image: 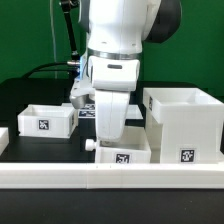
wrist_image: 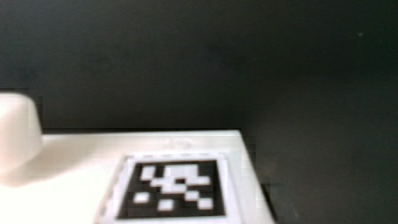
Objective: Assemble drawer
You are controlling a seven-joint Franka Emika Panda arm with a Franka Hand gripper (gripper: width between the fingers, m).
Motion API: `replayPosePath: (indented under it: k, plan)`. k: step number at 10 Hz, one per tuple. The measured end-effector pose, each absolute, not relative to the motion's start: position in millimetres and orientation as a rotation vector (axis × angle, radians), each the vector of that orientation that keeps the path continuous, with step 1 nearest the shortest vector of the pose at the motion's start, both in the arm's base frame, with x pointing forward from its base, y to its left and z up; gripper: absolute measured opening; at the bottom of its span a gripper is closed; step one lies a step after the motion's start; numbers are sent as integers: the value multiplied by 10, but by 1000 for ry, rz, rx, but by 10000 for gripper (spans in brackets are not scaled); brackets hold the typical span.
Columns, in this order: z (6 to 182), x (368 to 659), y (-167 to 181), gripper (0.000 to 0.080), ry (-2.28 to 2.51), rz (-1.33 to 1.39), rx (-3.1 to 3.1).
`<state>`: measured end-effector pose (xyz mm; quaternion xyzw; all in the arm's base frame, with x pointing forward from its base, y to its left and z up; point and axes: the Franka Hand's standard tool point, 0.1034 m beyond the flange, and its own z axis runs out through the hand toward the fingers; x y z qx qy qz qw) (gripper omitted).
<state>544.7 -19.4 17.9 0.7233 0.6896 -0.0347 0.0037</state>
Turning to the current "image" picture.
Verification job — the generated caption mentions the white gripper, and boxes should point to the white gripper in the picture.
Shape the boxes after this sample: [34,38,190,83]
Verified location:
[95,90,130,142]

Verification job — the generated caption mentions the white front drawer box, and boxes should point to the white front drawer box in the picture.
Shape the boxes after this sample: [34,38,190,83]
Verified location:
[85,126,151,164]

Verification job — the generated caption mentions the white drawer box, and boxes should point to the white drawer box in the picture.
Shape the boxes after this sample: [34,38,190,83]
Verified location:
[17,105,78,139]
[85,126,151,164]

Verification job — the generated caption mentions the white drawer cabinet frame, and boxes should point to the white drawer cabinet frame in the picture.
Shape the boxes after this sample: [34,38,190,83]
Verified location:
[143,88,224,164]

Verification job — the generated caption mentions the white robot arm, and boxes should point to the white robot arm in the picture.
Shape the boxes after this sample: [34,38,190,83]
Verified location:
[70,0,182,142]

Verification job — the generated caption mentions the white rear drawer box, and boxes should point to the white rear drawer box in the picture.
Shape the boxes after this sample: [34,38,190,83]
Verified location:
[17,105,78,139]

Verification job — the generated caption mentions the white marker tag sheet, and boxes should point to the white marker tag sheet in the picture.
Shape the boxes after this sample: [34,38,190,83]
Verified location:
[76,104,143,120]

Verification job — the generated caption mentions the black cable bundle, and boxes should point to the black cable bundle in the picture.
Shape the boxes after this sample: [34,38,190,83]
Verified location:
[21,61,81,80]

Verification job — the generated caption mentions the white U-shaped border rail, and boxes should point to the white U-shaped border rail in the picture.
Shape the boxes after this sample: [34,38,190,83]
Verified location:
[0,127,224,190]

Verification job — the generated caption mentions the black camera stand pole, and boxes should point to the black camera stand pole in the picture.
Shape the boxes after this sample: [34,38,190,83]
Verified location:
[59,0,80,62]

